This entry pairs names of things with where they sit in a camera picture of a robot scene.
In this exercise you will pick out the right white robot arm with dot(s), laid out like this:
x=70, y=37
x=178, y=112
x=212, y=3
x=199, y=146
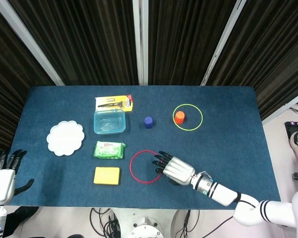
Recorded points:
x=223, y=193

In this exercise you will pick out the robot base column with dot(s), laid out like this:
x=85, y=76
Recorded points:
x=145, y=225

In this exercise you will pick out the blue tablecloth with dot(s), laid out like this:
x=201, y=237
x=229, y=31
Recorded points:
x=213, y=153

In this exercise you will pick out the dark ribbed partition panel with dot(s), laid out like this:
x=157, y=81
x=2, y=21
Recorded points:
x=268, y=49
x=183, y=42
x=84, y=42
x=7, y=86

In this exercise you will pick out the orange cylinder with yellow lid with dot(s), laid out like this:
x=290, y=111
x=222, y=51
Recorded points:
x=179, y=117

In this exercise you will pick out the purple cylinder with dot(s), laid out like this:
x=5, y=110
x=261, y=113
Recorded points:
x=148, y=122

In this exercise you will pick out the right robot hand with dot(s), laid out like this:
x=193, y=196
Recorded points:
x=177, y=169

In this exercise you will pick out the clear plastic container teal rim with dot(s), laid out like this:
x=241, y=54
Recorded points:
x=109, y=122

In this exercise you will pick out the green wet wipes pack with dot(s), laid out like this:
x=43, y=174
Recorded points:
x=109, y=150

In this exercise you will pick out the black foot pedal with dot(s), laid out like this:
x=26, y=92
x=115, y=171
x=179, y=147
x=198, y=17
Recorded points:
x=294, y=126

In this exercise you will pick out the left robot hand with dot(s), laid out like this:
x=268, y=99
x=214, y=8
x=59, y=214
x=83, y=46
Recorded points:
x=1, y=184

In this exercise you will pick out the yellow carded tool package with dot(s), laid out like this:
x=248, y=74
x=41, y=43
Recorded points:
x=114, y=102

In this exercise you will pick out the white flower-shaped plate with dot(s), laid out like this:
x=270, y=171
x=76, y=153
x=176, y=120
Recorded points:
x=65, y=138

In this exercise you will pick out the white partition post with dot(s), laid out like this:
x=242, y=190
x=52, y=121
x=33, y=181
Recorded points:
x=29, y=42
x=283, y=110
x=141, y=42
x=219, y=42

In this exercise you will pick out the yellow sponge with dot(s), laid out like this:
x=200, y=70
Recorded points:
x=106, y=176

